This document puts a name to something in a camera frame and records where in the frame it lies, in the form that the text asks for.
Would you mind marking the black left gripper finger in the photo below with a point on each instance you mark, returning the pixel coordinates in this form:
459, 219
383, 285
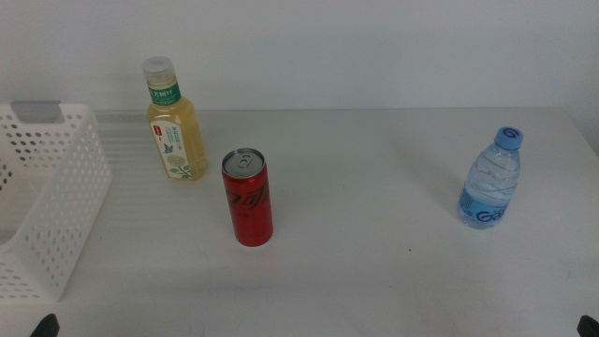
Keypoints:
48, 327

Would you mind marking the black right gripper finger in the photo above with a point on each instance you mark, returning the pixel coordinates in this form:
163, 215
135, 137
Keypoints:
589, 328

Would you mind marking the clear water bottle blue cap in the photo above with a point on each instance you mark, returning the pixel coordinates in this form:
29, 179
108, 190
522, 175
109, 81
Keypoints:
491, 182

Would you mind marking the yellow tea bottle green label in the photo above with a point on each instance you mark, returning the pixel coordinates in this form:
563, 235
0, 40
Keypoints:
180, 140

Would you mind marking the red cola can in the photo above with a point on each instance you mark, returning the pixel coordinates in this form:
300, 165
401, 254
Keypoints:
248, 206

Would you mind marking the white perforated plastic basket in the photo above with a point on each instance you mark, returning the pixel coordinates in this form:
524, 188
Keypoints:
70, 196

